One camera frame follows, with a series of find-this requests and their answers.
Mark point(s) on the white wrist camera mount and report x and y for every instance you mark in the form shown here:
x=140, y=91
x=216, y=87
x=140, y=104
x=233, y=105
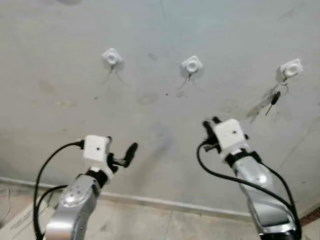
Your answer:
x=231, y=134
x=96, y=148

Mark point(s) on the black-headed key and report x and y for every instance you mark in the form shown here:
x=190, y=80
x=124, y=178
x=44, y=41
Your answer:
x=275, y=97

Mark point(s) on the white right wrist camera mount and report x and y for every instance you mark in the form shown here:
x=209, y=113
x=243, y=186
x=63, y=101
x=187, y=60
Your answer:
x=231, y=134

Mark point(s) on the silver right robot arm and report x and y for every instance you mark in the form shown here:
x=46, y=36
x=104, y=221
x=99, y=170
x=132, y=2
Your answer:
x=265, y=210

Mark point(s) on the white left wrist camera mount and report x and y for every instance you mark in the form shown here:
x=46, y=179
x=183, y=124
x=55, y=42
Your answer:
x=96, y=148

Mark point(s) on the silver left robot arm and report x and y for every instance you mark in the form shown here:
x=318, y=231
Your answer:
x=72, y=200

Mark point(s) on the white adhesive wall hook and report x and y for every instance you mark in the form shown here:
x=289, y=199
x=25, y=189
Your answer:
x=291, y=68
x=112, y=57
x=192, y=64

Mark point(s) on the brown floor drain grate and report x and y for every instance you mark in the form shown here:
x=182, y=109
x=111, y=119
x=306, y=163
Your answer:
x=311, y=215

